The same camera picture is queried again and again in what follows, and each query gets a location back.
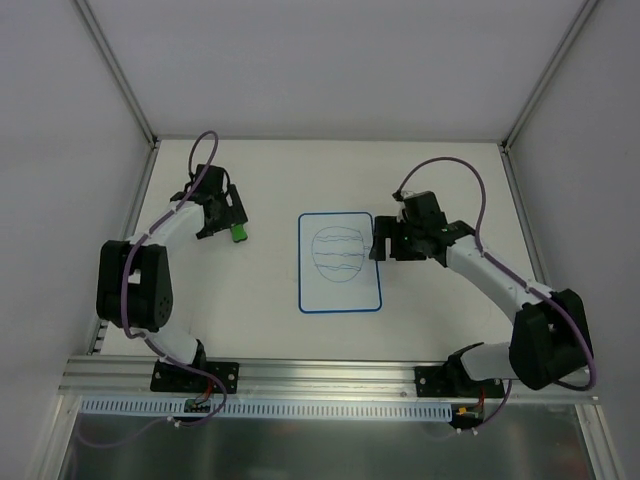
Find green whiteboard eraser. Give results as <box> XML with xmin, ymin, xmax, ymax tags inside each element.
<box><xmin>230</xmin><ymin>224</ymin><xmax>248</xmax><ymax>243</ymax></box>

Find blue-framed small whiteboard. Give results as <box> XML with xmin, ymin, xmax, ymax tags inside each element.
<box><xmin>298</xmin><ymin>211</ymin><xmax>383</xmax><ymax>314</ymax></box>

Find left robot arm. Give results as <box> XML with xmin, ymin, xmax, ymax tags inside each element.
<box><xmin>96</xmin><ymin>164</ymin><xmax>248</xmax><ymax>391</ymax></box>

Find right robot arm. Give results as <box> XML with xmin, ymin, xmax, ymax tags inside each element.
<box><xmin>369</xmin><ymin>191</ymin><xmax>596</xmax><ymax>396</ymax></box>

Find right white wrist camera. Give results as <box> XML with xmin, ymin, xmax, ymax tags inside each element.
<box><xmin>392</xmin><ymin>189</ymin><xmax>416</xmax><ymax>203</ymax></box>

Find right table edge rail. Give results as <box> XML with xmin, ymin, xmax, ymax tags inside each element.
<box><xmin>499</xmin><ymin>145</ymin><xmax>549</xmax><ymax>283</ymax></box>

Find table edge rail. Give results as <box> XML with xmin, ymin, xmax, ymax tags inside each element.
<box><xmin>87</xmin><ymin>140</ymin><xmax>161</xmax><ymax>356</ymax></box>
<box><xmin>499</xmin><ymin>145</ymin><xmax>549</xmax><ymax>283</ymax></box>

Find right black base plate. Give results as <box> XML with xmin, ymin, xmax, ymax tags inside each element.
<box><xmin>414</xmin><ymin>365</ymin><xmax>505</xmax><ymax>399</ymax></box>

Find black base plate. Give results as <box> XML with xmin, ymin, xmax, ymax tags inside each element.
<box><xmin>414</xmin><ymin>365</ymin><xmax>505</xmax><ymax>399</ymax></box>
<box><xmin>150</xmin><ymin>361</ymin><xmax>240</xmax><ymax>395</ymax></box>

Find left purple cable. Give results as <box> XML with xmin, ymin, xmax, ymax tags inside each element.
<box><xmin>74</xmin><ymin>130</ymin><xmax>229</xmax><ymax>449</ymax></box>

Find purple cable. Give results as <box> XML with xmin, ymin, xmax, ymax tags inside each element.
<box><xmin>74</xmin><ymin>130</ymin><xmax>229</xmax><ymax>449</ymax></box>
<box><xmin>397</xmin><ymin>157</ymin><xmax>601</xmax><ymax>391</ymax></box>

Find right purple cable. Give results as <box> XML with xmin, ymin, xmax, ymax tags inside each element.
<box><xmin>397</xmin><ymin>157</ymin><xmax>601</xmax><ymax>391</ymax></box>

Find left table edge rail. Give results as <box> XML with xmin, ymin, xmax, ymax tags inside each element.
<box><xmin>87</xmin><ymin>140</ymin><xmax>161</xmax><ymax>356</ymax></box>

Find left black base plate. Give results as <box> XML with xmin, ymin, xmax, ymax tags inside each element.
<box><xmin>150</xmin><ymin>361</ymin><xmax>240</xmax><ymax>395</ymax></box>

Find white slotted cable duct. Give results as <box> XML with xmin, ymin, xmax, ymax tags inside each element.
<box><xmin>80</xmin><ymin>396</ymin><xmax>453</xmax><ymax>423</ymax></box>

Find left aluminium frame post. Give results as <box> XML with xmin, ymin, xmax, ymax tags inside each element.
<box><xmin>71</xmin><ymin>0</ymin><xmax>157</xmax><ymax>147</ymax></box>

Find aluminium frame post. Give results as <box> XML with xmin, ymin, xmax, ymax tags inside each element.
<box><xmin>71</xmin><ymin>0</ymin><xmax>157</xmax><ymax>147</ymax></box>
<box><xmin>501</xmin><ymin>0</ymin><xmax>600</xmax><ymax>152</ymax></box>

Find aluminium mounting rail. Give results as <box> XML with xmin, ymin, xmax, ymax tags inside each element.
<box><xmin>57</xmin><ymin>355</ymin><xmax>599</xmax><ymax>401</ymax></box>

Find right aluminium frame post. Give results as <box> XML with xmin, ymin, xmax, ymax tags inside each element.
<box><xmin>501</xmin><ymin>0</ymin><xmax>600</xmax><ymax>152</ymax></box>

